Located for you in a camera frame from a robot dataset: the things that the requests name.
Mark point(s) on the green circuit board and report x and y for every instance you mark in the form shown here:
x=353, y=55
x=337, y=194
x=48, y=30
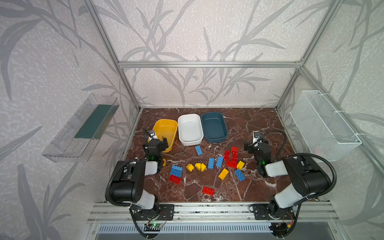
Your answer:
x=155, y=227

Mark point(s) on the white plastic bin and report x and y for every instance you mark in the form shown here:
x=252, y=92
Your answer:
x=190, y=129

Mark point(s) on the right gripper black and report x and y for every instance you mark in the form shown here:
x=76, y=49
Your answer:
x=256, y=146

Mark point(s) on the red lego cluster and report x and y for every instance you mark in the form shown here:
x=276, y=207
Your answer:
x=231, y=157

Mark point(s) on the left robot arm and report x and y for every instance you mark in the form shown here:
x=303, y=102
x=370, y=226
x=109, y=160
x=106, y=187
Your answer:
x=125, y=187

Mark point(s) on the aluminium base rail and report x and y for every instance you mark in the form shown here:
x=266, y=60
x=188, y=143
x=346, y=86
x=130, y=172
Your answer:
x=215, y=212

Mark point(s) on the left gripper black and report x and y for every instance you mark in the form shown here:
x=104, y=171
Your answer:
x=154, y=142

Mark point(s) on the yellow sloped lego left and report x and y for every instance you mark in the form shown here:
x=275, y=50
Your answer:
x=190, y=167

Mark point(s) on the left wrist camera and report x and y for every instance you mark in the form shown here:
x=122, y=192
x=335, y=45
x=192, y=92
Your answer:
x=153, y=135

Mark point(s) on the clear acrylic wall shelf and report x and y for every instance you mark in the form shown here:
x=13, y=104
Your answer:
x=77, y=140

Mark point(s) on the blue lego centre right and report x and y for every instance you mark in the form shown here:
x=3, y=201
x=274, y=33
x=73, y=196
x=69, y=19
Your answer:
x=219, y=162

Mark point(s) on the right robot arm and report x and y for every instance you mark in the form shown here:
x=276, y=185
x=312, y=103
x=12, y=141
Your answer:
x=311, y=176

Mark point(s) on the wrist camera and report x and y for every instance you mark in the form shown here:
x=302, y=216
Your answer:
x=256, y=137
x=153, y=135

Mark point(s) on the blue lego centre left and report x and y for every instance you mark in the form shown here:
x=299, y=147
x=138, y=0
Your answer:
x=211, y=163

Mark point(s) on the yellow plastic bin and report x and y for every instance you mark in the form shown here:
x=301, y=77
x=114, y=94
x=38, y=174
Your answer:
x=165, y=128

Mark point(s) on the red lego front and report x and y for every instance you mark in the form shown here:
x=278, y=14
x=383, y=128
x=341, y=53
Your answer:
x=208, y=191

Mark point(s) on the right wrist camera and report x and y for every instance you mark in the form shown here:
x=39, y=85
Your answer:
x=256, y=137

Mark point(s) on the dark teal plastic bin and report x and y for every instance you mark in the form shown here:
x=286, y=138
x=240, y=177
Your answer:
x=214, y=127

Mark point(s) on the yellow sloped lego pair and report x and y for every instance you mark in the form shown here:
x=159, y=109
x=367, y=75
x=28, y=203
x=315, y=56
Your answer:
x=201, y=167

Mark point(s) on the blue lego near bins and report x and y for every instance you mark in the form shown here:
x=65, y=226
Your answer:
x=199, y=150

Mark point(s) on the blue stacked lego left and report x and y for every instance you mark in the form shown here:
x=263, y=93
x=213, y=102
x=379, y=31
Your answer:
x=176, y=171

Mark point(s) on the white wire mesh basket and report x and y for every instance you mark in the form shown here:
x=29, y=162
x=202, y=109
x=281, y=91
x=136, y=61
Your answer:
x=324, y=130

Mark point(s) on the yellow long lego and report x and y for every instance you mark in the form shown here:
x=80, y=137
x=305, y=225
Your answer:
x=223, y=174

